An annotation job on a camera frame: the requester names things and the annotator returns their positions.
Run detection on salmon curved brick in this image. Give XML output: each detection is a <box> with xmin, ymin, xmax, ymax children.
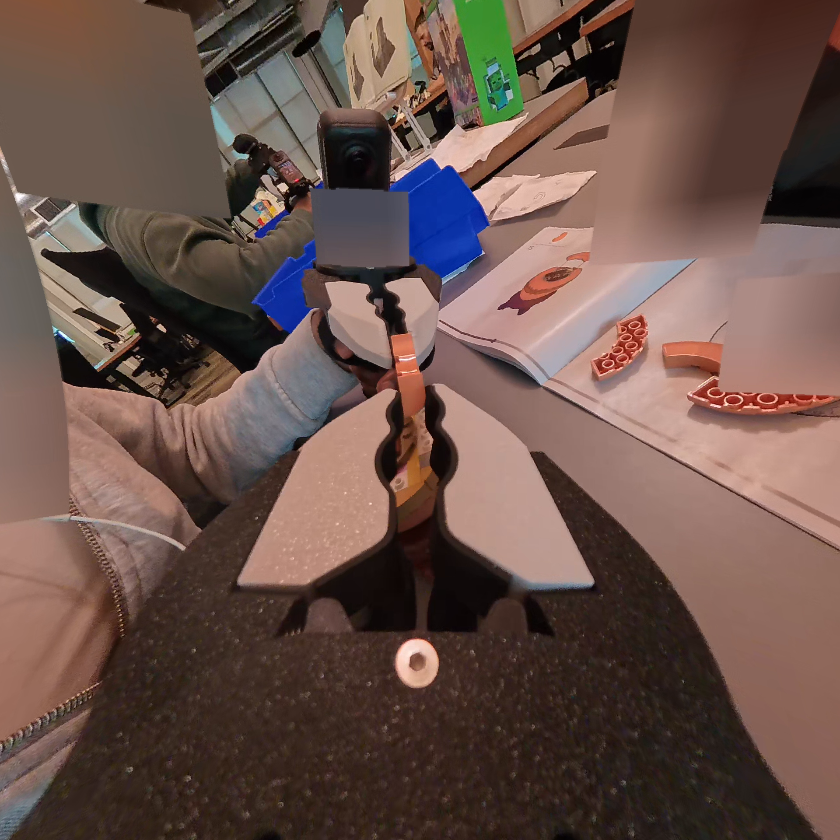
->
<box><xmin>389</xmin><ymin>331</ymin><xmax>424</xmax><ymax>379</ymax></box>
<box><xmin>662</xmin><ymin>340</ymin><xmax>727</xmax><ymax>374</ymax></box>

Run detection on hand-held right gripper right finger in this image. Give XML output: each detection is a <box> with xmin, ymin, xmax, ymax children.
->
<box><xmin>427</xmin><ymin>385</ymin><xmax>595</xmax><ymax>611</ymax></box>

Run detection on brick pot model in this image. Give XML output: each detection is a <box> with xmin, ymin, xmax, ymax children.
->
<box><xmin>389</xmin><ymin>372</ymin><xmax>442</xmax><ymax>536</ymax></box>

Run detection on blue plastic bin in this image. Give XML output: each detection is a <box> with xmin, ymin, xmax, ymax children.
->
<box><xmin>252</xmin><ymin>158</ymin><xmax>489</xmax><ymax>332</ymax></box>

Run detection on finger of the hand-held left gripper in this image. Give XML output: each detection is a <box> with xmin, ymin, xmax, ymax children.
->
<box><xmin>392</xmin><ymin>269</ymin><xmax>443</xmax><ymax>358</ymax></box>
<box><xmin>322</xmin><ymin>280</ymin><xmax>395</xmax><ymax>372</ymax></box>

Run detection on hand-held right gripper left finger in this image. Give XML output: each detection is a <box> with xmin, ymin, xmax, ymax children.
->
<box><xmin>239</xmin><ymin>392</ymin><xmax>403</xmax><ymax>598</ymax></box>

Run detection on studded orange arc brick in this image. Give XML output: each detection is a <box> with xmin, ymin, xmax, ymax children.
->
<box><xmin>686</xmin><ymin>377</ymin><xmax>840</xmax><ymax>417</ymax></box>
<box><xmin>591</xmin><ymin>315</ymin><xmax>652</xmax><ymax>382</ymax></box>

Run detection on white paper sheet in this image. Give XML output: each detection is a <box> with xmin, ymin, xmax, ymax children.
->
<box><xmin>473</xmin><ymin>171</ymin><xmax>598</xmax><ymax>224</ymax></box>
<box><xmin>427</xmin><ymin>112</ymin><xmax>532</xmax><ymax>178</ymax></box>

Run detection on green cardboard box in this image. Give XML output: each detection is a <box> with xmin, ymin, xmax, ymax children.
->
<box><xmin>423</xmin><ymin>0</ymin><xmax>526</xmax><ymax>130</ymax></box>

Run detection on white earphone cable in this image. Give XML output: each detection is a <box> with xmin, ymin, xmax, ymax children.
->
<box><xmin>33</xmin><ymin>512</ymin><xmax>191</xmax><ymax>552</ymax></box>

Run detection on white printed board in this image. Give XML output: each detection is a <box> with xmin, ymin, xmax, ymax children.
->
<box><xmin>342</xmin><ymin>0</ymin><xmax>421</xmax><ymax>112</ymax></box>

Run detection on white instruction booklet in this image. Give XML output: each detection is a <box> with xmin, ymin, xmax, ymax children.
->
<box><xmin>437</xmin><ymin>224</ymin><xmax>840</xmax><ymax>552</ymax></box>

